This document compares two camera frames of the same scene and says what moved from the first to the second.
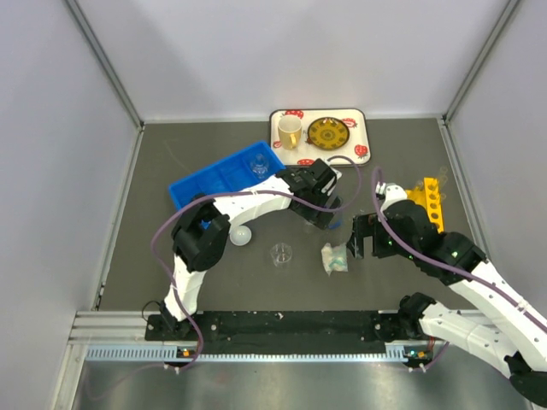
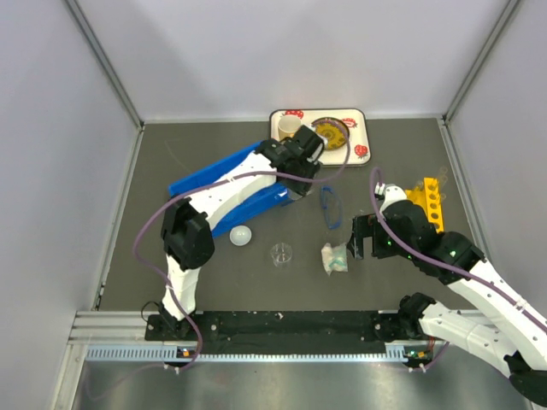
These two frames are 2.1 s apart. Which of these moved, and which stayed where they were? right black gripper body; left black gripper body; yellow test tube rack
Moved: left black gripper body
Stayed: yellow test tube rack; right black gripper body
